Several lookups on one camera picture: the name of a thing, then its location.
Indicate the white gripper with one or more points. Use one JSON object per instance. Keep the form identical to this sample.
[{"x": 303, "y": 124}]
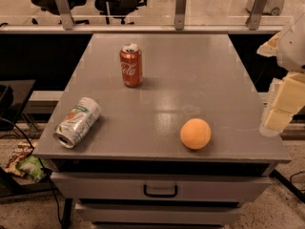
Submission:
[{"x": 294, "y": 50}]

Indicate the red coke can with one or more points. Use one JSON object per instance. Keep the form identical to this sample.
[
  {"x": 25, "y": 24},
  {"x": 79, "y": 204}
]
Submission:
[{"x": 131, "y": 65}]

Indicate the silver green soda can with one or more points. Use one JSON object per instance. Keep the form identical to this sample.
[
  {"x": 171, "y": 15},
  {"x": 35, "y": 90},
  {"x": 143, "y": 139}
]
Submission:
[{"x": 71, "y": 131}]

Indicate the orange fruit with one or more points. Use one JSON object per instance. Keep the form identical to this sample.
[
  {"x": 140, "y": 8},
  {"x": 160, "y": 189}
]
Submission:
[{"x": 195, "y": 134}]

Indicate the grey drawer cabinet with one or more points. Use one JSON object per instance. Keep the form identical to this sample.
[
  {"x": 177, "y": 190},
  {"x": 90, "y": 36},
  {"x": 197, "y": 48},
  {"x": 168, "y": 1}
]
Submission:
[{"x": 136, "y": 139}]

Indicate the black side table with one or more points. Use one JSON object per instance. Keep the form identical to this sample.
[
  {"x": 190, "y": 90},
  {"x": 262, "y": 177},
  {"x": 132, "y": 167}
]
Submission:
[{"x": 14, "y": 96}]

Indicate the snack bags on floor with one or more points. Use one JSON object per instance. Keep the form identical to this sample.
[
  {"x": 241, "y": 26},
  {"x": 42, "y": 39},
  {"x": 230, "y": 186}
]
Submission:
[{"x": 23, "y": 163}]

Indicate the right metal bracket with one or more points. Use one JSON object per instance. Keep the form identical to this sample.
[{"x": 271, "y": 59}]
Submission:
[{"x": 254, "y": 19}]

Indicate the metal bracket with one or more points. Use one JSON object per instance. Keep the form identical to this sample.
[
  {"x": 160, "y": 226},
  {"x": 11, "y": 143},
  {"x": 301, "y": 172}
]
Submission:
[
  {"x": 254, "y": 19},
  {"x": 179, "y": 15},
  {"x": 65, "y": 14}
]

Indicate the middle metal bracket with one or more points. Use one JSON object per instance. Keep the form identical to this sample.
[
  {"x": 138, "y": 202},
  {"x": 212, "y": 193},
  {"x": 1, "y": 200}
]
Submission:
[{"x": 179, "y": 15}]

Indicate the black drawer handle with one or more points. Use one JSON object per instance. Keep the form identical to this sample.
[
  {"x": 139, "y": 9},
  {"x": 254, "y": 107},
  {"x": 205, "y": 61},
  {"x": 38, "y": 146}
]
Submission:
[{"x": 160, "y": 192}]

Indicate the left metal bracket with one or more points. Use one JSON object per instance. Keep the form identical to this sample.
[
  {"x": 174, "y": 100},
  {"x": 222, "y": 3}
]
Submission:
[{"x": 65, "y": 14}]

